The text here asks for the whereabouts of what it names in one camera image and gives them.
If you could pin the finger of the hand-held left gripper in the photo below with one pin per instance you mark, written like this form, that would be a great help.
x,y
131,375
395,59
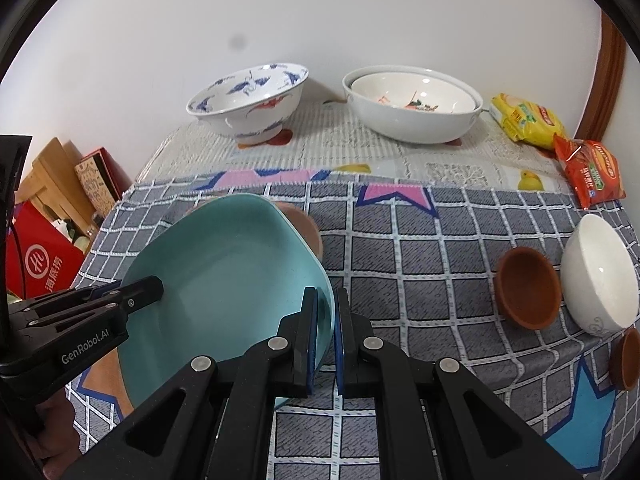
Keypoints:
x,y
140,295
102,289

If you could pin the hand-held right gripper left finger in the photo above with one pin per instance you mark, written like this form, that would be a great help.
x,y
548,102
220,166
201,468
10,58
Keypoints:
x,y
311,345

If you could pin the white bowl with floral print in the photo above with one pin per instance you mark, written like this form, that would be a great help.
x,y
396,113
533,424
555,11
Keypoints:
x,y
430,92

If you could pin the pink square plate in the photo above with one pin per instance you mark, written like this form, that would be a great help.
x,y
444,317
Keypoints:
x,y
307,232

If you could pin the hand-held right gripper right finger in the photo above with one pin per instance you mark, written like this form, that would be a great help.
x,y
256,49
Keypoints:
x,y
342,345

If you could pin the person's left hand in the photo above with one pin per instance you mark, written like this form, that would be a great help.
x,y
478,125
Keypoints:
x,y
57,440

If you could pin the red paper bag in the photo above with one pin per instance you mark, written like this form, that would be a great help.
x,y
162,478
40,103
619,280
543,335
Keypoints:
x,y
40,260

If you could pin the newspaper print table cover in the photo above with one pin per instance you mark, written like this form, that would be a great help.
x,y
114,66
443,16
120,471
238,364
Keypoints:
x,y
350,155

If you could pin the brown wooden door frame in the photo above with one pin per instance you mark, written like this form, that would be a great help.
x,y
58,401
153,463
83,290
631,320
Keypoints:
x,y
607,85

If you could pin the small brown bowl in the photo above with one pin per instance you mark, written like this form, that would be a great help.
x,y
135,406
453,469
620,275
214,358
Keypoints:
x,y
530,290
627,360

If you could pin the large white bowl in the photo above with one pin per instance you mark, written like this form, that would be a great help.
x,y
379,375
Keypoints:
x,y
400,125

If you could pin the patterned brown box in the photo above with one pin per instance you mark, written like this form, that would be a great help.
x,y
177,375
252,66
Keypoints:
x,y
95,180

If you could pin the wooden board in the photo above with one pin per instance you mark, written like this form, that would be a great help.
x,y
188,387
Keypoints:
x,y
50,170

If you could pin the yellow noodle packet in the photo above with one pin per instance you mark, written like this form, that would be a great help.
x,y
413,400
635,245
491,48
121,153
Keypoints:
x,y
525,120

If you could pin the white bowl with blue birds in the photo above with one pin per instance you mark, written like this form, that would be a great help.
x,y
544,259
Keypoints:
x,y
250,105

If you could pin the red noodle packet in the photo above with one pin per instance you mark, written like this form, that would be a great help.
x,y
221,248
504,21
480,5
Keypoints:
x,y
595,175

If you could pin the grey checked tablecloth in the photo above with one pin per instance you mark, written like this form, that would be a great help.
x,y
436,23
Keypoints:
x,y
425,240

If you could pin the plain white bowl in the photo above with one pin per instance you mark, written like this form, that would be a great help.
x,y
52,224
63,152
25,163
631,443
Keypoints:
x,y
600,270

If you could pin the blue square plate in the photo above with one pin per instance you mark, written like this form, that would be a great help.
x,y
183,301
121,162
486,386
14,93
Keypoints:
x,y
225,270

